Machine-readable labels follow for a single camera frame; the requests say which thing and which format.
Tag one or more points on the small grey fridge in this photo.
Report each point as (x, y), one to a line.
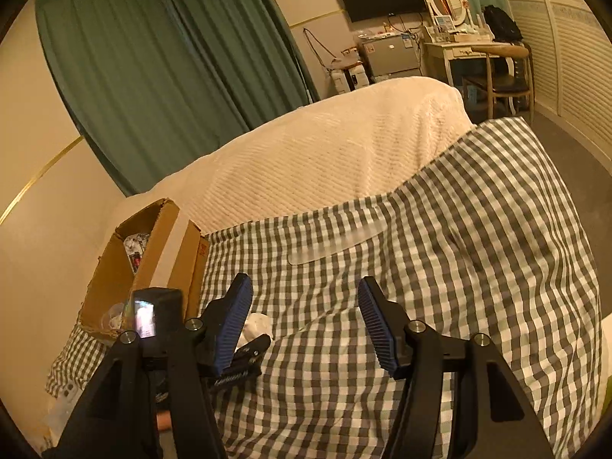
(389, 60)

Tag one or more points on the black bag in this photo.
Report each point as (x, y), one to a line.
(502, 24)

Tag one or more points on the white dressing table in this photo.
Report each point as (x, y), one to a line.
(444, 57)

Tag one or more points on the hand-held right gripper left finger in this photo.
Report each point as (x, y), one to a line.
(234, 325)

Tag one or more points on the wooden chair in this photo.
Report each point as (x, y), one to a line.
(497, 83)

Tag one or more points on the white cloth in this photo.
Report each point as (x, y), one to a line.
(257, 325)

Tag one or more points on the clear plastic packet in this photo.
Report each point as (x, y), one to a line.
(114, 319)

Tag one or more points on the grey checked cloth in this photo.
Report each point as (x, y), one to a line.
(430, 248)

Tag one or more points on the patterned white packet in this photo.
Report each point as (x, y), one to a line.
(137, 248)

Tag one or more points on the small picture frame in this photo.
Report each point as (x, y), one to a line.
(443, 23)

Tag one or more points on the white textured bedspread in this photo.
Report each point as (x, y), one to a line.
(334, 153)

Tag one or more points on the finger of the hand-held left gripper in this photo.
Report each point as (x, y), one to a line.
(253, 348)

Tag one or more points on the brown cardboard box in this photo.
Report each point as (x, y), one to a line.
(167, 258)

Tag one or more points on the white louvred wardrobe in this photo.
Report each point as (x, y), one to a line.
(569, 48)

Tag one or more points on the white floor appliance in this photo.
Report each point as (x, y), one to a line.
(359, 76)
(342, 81)

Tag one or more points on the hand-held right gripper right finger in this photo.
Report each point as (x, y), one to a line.
(377, 325)

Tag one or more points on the clear plastic strip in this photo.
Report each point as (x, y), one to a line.
(334, 246)

